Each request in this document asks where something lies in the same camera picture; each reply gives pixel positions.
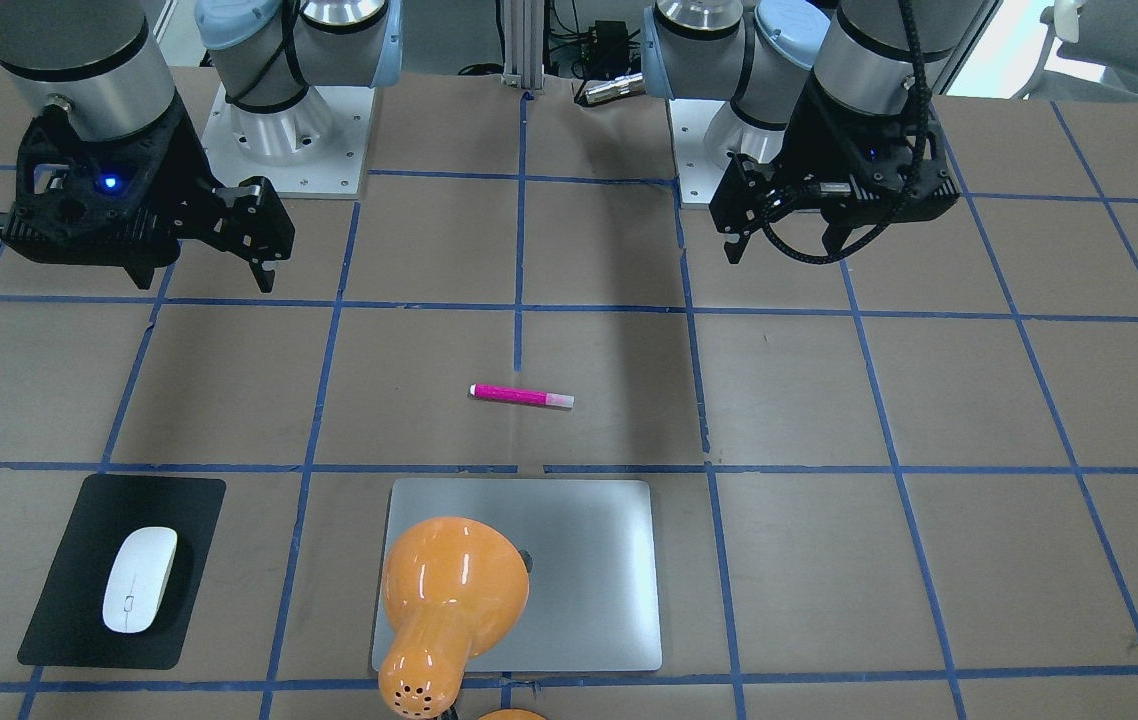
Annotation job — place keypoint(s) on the grey closed laptop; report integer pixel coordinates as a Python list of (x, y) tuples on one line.
[(594, 603)]

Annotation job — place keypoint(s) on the orange desk lamp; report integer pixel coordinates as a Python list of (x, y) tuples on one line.
[(452, 588)]

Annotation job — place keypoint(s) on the pink marker pen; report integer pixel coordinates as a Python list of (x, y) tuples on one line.
[(521, 396)]

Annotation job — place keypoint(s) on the aluminium frame post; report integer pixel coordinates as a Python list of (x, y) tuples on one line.
[(523, 40)]

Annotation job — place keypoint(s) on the white computer mouse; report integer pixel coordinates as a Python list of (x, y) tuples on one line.
[(138, 579)]

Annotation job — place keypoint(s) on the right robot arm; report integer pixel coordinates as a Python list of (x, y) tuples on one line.
[(120, 63)]

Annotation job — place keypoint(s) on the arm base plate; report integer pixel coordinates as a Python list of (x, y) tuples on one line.
[(705, 135), (315, 150)]

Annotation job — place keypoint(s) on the black mousepad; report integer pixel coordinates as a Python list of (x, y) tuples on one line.
[(66, 628)]

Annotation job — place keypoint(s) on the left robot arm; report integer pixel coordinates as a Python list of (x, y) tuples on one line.
[(760, 57)]

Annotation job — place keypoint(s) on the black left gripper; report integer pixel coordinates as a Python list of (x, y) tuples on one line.
[(822, 137)]

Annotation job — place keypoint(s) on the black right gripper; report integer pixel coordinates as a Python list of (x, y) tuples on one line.
[(183, 160)]

